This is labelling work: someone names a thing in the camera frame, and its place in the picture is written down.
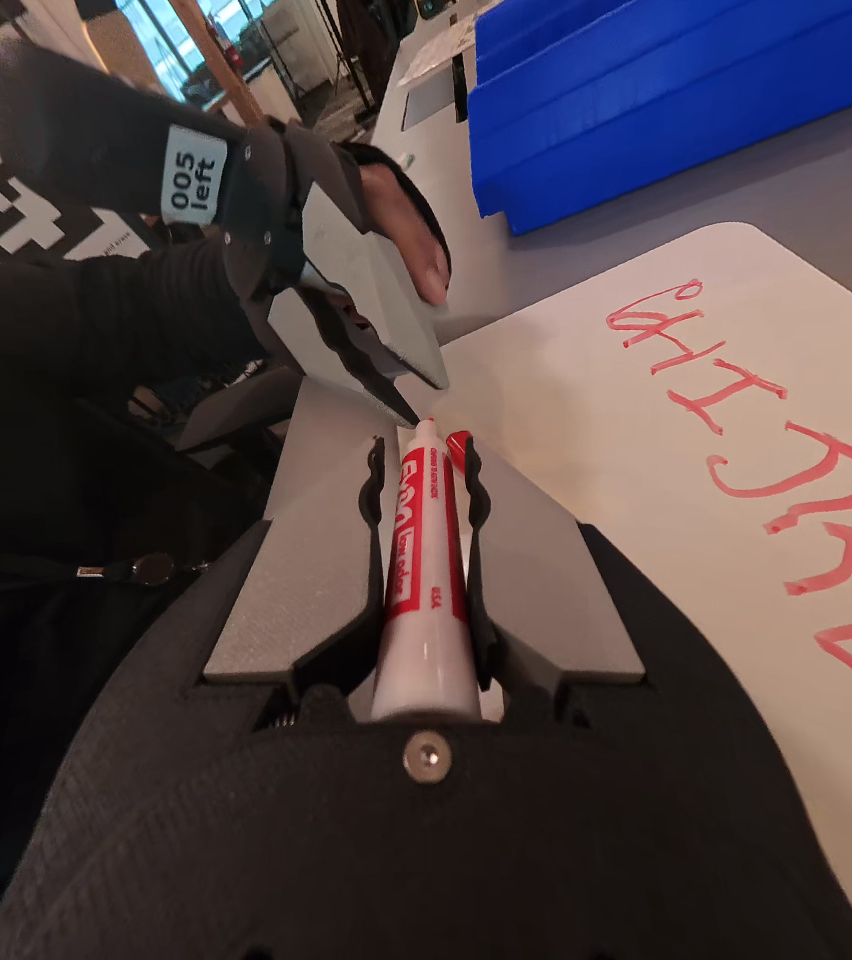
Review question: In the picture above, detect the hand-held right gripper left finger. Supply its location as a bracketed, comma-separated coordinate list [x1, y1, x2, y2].
[203, 435, 388, 699]

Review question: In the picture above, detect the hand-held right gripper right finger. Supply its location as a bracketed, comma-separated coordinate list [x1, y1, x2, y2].
[463, 436, 646, 691]

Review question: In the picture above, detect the black and white tag poster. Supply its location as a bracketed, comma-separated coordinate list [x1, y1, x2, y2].
[0, 60, 158, 264]

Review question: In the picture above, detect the person's left hand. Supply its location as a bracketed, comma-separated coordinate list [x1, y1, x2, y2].
[360, 166, 453, 307]

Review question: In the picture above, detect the person's black top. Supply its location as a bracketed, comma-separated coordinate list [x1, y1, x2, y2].
[0, 420, 277, 909]

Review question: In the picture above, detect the red and white marker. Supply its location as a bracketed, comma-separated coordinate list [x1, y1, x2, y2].
[371, 418, 483, 721]

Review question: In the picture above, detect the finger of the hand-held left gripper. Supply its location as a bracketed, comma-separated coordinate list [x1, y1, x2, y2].
[300, 183, 451, 393]
[268, 288, 421, 429]

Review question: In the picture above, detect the white whiteboard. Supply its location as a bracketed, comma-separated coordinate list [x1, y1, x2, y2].
[347, 221, 852, 954]

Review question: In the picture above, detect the black badge reel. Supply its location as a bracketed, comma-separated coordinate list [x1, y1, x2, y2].
[75, 553, 211, 588]

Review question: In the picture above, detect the blue plastic bin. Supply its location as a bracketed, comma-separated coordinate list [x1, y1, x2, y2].
[467, 0, 852, 237]

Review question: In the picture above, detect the person's left forearm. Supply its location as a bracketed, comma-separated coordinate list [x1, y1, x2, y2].
[0, 236, 271, 451]

